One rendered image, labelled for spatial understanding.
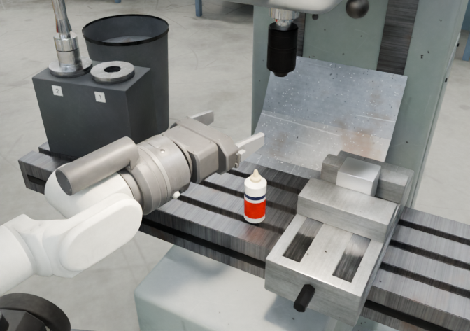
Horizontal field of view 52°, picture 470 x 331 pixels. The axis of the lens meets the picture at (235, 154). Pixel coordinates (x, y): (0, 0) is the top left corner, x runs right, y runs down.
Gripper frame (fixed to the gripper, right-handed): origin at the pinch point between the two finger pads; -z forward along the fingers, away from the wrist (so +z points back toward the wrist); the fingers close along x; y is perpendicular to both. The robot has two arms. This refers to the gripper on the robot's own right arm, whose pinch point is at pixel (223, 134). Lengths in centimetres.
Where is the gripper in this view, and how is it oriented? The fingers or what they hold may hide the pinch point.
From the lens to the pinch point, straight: 73.6
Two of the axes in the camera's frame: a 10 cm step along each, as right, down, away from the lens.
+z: -6.7, 4.1, -6.2
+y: 0.0, 8.3, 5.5
